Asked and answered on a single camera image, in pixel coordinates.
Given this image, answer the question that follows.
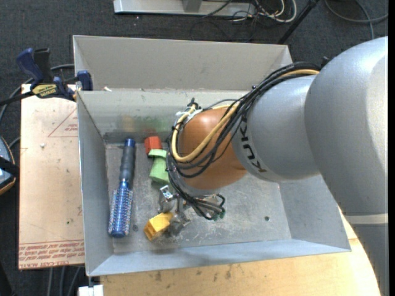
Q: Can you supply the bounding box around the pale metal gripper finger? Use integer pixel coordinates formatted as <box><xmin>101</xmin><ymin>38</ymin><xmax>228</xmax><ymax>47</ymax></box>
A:
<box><xmin>157</xmin><ymin>184</ymin><xmax>175</xmax><ymax>213</ymax></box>
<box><xmin>167</xmin><ymin>210</ymin><xmax>191</xmax><ymax>238</ymax></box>

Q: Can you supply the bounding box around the yellow toy block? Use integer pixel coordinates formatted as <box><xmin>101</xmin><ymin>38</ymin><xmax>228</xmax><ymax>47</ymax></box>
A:
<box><xmin>143</xmin><ymin>212</ymin><xmax>174</xmax><ymax>241</ymax></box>

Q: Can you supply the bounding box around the green toy block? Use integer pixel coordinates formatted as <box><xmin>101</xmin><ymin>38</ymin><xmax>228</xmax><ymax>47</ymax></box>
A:
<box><xmin>148</xmin><ymin>148</ymin><xmax>171</xmax><ymax>186</ymax></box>

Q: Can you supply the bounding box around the blue round hairbrush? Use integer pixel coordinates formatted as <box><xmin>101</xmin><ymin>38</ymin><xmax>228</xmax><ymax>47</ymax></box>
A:
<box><xmin>107</xmin><ymin>138</ymin><xmax>137</xmax><ymax>239</ymax></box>

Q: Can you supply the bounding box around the grey metal bin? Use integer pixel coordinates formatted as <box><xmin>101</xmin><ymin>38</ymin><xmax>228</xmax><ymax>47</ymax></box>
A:
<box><xmin>72</xmin><ymin>35</ymin><xmax>352</xmax><ymax>277</ymax></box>

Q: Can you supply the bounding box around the red toy block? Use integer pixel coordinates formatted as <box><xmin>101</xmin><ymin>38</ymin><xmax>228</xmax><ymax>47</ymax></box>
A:
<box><xmin>144</xmin><ymin>136</ymin><xmax>163</xmax><ymax>155</ymax></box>

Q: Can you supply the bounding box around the brown cardboard board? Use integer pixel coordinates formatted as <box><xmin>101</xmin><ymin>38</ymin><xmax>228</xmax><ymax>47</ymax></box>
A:
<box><xmin>18</xmin><ymin>83</ymin><xmax>86</xmax><ymax>271</ymax></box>

